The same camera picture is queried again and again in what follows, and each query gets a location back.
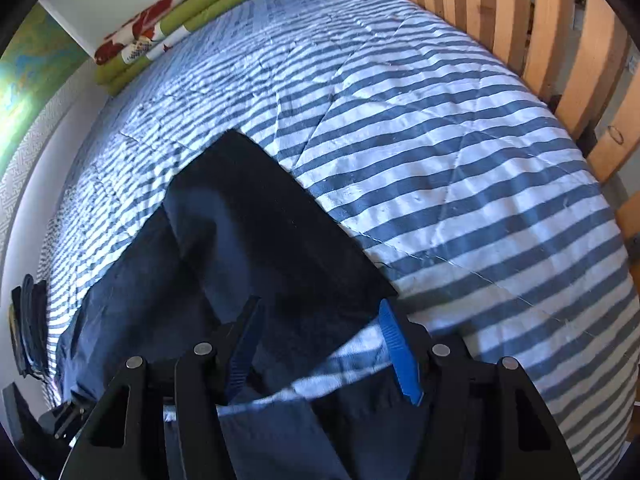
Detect black pants pink trim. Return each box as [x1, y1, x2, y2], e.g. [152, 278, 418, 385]
[58, 131, 425, 479]

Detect stack of folded dark clothes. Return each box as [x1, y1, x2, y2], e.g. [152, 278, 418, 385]
[8, 274, 48, 379]

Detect blue white striped quilt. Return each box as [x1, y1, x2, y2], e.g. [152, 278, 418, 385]
[42, 0, 639, 479]

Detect folded green red blanket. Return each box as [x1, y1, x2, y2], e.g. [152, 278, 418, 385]
[94, 0, 245, 96]

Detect green landscape wall hanging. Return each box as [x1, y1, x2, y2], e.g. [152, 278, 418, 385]
[0, 1, 91, 221]

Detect wooden slatted bed rail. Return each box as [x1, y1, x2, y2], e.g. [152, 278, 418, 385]
[314, 0, 640, 281]

